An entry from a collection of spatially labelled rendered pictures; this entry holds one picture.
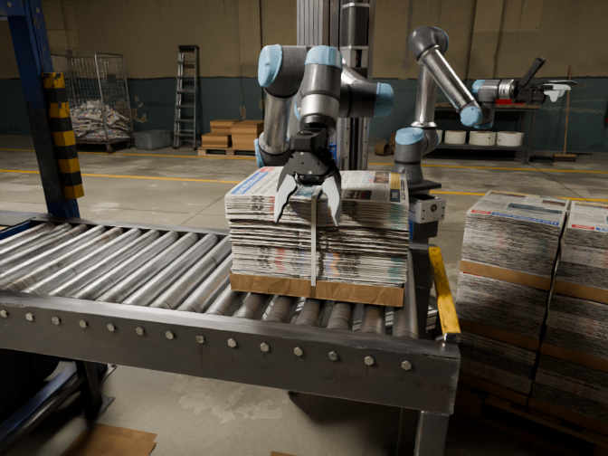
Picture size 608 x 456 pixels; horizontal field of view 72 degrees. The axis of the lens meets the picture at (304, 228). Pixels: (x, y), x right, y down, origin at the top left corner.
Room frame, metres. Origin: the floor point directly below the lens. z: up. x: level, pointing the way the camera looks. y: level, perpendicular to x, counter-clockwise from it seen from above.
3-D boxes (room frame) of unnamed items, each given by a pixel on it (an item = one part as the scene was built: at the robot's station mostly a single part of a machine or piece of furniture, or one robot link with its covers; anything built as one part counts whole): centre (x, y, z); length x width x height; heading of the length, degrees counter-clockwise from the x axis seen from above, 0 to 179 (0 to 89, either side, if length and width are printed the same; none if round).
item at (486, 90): (1.82, -0.75, 1.21); 0.11 x 0.08 x 0.09; 51
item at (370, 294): (0.92, -0.16, 0.83); 0.29 x 0.16 x 0.04; 168
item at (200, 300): (0.99, 0.21, 0.77); 0.47 x 0.05 x 0.05; 168
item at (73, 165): (1.58, 0.89, 1.05); 0.05 x 0.05 x 0.45; 78
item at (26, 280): (1.08, 0.65, 0.77); 0.47 x 0.05 x 0.05; 168
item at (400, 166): (1.88, -0.46, 0.87); 0.15 x 0.15 x 0.10
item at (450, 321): (0.86, -0.31, 0.81); 0.43 x 0.03 x 0.02; 168
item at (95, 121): (8.09, 3.98, 0.85); 1.21 x 0.83 x 1.71; 78
